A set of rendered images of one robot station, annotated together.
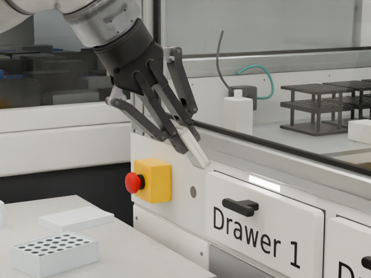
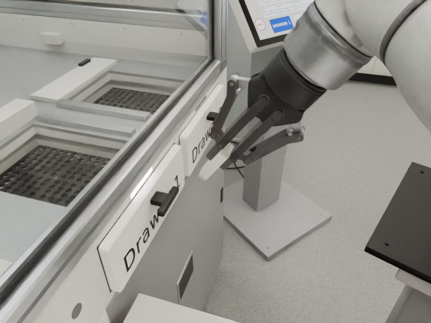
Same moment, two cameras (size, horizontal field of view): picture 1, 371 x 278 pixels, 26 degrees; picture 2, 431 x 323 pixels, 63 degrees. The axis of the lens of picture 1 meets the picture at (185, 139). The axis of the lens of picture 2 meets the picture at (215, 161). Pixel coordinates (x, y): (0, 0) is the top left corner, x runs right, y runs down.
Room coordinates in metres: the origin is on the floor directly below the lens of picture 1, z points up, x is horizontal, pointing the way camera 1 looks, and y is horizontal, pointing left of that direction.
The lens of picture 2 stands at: (1.42, 0.31, 1.33)
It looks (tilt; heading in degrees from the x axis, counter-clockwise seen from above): 36 degrees down; 227
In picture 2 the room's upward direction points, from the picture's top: straight up
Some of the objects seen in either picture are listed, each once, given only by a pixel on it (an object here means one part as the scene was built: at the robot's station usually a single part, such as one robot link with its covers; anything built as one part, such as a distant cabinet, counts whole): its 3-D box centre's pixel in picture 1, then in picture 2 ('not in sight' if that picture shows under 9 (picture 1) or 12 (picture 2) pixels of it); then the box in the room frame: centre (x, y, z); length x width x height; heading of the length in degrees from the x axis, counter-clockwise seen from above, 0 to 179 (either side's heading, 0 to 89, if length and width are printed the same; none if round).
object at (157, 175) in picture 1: (150, 180); not in sight; (1.47, 0.07, 0.88); 0.07 x 0.05 x 0.07; 30
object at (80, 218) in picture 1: (76, 219); not in sight; (1.58, 0.22, 0.77); 0.13 x 0.09 x 0.02; 132
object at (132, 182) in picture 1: (134, 182); not in sight; (1.45, 0.09, 0.88); 0.04 x 0.03 x 0.04; 30
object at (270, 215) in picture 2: not in sight; (276, 129); (0.29, -0.49, 0.51); 0.50 x 0.45 x 1.02; 83
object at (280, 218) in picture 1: (258, 224); (150, 209); (1.19, -0.11, 0.87); 0.29 x 0.02 x 0.11; 30
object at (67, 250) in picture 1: (54, 253); not in sight; (1.33, 0.23, 0.78); 0.12 x 0.08 x 0.04; 136
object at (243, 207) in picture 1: (244, 206); (162, 199); (1.18, -0.09, 0.91); 0.07 x 0.04 x 0.01; 30
